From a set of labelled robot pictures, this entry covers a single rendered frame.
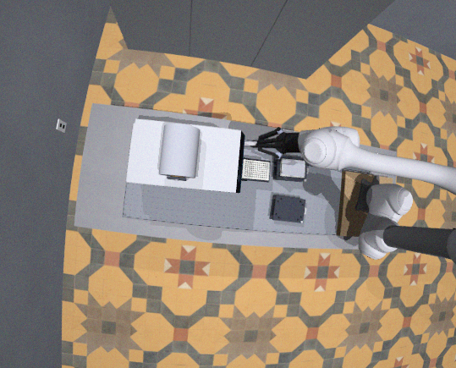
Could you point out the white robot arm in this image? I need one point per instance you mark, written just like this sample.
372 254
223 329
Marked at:
333 148

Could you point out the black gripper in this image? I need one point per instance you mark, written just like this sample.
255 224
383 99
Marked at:
283 144

